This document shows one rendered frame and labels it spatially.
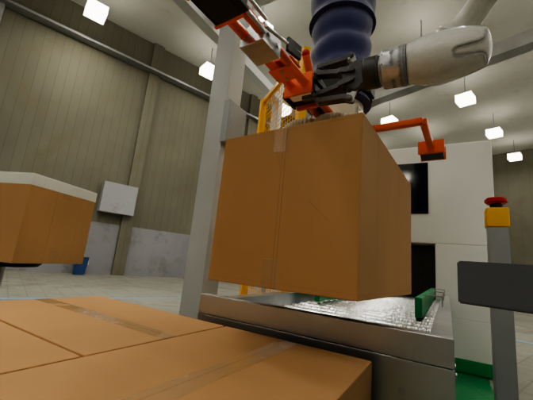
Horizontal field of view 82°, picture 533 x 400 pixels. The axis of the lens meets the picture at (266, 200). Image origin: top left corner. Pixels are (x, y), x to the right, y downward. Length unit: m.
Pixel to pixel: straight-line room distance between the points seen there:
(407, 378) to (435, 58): 0.68
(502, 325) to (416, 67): 0.93
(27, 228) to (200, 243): 0.87
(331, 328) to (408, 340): 0.18
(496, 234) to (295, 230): 0.85
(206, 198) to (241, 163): 1.19
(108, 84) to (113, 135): 1.40
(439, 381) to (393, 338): 0.11
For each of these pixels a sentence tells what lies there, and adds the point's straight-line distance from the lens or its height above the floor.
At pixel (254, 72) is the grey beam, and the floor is 3.12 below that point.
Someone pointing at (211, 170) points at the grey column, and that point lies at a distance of 2.06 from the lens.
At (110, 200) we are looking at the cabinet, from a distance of 8.82.
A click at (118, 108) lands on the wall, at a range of 9.72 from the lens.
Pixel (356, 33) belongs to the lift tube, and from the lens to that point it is 1.19.
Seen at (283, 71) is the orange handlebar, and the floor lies 1.18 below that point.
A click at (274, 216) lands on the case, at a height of 0.84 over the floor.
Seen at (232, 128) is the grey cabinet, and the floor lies 1.58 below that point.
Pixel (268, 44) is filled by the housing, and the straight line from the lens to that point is 0.71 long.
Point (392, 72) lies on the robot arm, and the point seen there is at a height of 1.17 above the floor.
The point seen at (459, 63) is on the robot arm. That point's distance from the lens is 0.78.
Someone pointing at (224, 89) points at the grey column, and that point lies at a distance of 2.28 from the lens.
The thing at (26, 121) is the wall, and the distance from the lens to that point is 9.20.
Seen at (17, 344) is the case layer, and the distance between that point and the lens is 0.75.
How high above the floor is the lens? 0.73
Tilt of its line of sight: 11 degrees up
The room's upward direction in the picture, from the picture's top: 6 degrees clockwise
